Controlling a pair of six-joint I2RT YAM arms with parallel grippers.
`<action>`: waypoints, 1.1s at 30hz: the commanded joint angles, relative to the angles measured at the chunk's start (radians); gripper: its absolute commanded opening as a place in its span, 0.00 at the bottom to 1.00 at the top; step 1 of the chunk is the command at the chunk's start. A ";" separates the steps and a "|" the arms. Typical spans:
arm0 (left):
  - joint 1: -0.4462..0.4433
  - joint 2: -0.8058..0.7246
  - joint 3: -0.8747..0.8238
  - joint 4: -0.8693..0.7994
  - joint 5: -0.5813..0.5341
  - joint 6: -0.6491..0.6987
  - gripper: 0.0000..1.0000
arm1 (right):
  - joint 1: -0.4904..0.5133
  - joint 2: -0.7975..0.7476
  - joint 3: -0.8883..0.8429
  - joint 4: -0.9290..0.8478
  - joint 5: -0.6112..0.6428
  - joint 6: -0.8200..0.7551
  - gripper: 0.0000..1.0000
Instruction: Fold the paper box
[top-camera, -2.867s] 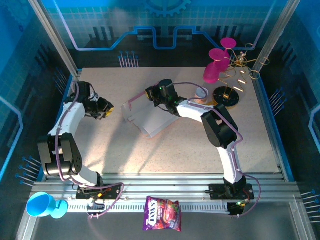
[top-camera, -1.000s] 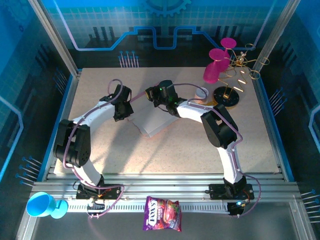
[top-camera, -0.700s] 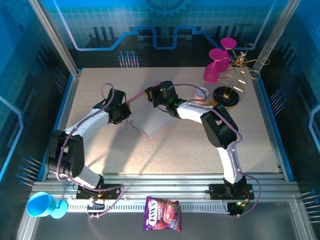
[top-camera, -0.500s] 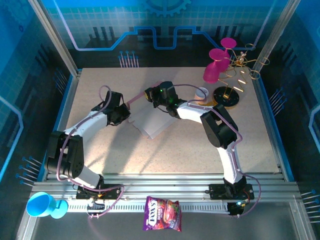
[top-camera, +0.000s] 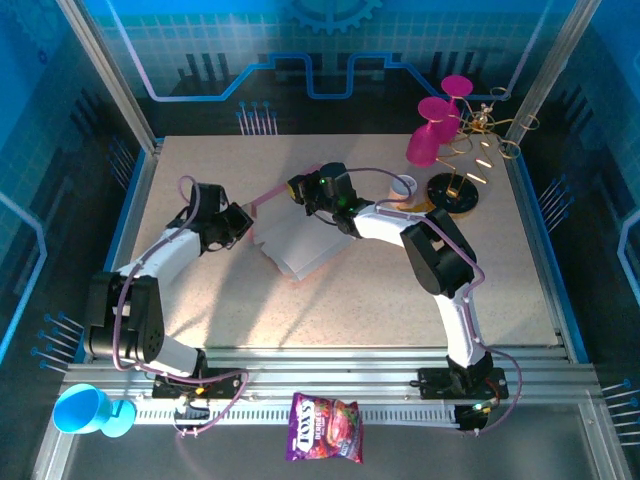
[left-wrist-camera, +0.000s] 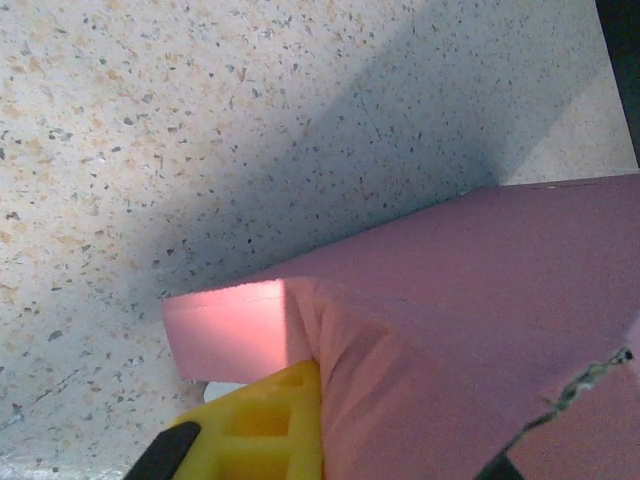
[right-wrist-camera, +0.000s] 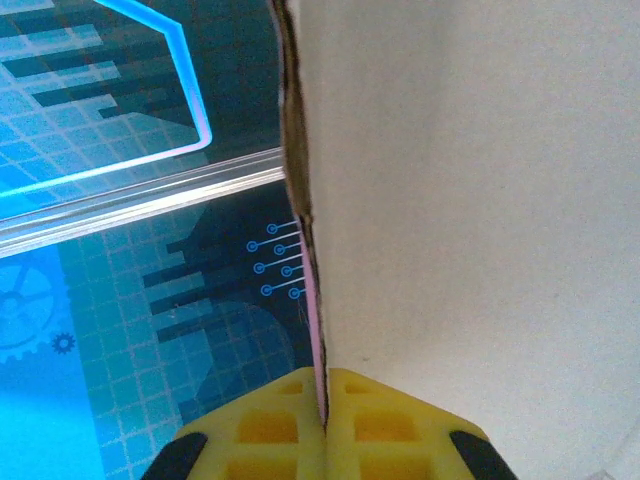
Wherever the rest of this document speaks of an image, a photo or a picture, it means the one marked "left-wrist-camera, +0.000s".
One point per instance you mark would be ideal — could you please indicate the pink paper box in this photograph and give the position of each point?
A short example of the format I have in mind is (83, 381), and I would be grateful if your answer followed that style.
(450, 300)

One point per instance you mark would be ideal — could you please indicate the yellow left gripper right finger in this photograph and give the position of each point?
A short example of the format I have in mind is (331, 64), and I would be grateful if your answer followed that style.
(501, 470)

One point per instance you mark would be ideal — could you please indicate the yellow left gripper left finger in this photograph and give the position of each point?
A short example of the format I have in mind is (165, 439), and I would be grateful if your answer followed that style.
(260, 435)

